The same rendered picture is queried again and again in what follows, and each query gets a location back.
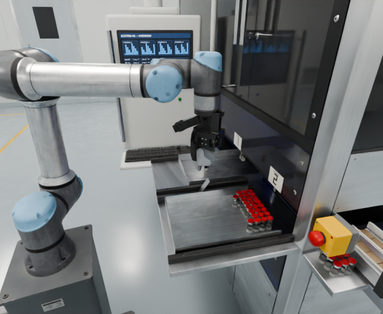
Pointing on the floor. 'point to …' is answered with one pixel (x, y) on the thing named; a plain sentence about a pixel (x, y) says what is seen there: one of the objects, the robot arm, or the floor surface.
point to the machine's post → (336, 134)
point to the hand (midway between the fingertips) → (197, 166)
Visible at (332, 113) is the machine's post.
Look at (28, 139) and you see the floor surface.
